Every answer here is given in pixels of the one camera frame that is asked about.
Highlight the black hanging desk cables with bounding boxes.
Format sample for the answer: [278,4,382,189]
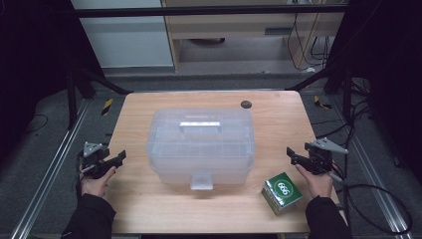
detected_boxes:
[286,12,330,73]

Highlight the yellow black striped tape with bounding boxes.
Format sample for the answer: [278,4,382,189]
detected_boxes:
[313,95,333,111]
[101,98,114,117]

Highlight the clear plastic storage box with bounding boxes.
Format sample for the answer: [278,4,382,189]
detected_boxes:
[145,108,256,191]

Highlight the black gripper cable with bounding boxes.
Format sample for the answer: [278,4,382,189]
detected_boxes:
[329,162,414,235]

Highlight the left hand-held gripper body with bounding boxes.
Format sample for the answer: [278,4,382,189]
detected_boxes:
[78,141,115,180]

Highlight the black horizontal bar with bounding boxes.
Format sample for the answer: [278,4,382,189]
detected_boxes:
[74,5,348,19]

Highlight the light wooden desk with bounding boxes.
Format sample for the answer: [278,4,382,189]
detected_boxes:
[160,0,346,72]

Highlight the black floor cable bundle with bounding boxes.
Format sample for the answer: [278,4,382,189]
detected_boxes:
[311,79,377,140]

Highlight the thin black floor cable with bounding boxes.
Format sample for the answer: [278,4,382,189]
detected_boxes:
[24,113,50,134]

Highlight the black metal stand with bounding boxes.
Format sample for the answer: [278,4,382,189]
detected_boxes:
[64,62,134,131]
[285,65,354,124]

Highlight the dark curtain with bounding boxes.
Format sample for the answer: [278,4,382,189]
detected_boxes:
[326,0,422,185]
[0,0,105,163]

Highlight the aluminium floor rail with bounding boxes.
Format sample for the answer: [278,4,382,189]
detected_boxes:
[11,99,92,239]
[331,95,415,239]

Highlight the person's left hand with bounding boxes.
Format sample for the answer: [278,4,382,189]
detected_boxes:
[80,165,118,198]

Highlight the green cardboard box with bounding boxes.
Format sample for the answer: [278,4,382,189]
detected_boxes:
[261,171,304,216]

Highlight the white cabinet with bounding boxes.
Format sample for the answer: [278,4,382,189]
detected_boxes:
[71,0,174,70]

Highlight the person's right hand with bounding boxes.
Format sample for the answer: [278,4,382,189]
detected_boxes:
[295,163,334,199]

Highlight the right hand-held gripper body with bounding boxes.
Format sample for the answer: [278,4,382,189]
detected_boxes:
[304,137,349,175]

